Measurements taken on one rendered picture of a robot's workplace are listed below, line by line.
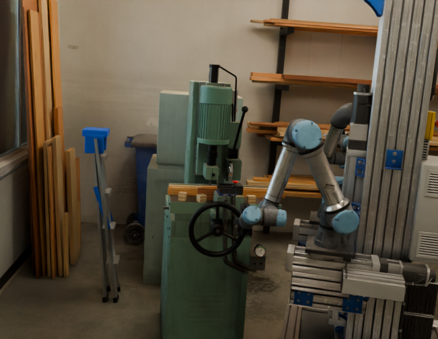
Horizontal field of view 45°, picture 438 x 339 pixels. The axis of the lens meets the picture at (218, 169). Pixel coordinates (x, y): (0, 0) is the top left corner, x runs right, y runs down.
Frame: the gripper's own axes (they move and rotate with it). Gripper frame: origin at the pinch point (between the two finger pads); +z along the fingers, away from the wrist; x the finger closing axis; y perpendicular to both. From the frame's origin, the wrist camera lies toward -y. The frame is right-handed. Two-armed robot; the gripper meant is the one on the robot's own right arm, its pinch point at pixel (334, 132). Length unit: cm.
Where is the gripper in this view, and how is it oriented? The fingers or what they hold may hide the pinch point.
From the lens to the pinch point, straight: 357.8
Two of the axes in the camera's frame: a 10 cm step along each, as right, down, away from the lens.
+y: 0.7, 9.8, 1.9
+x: 10.0, -0.8, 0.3
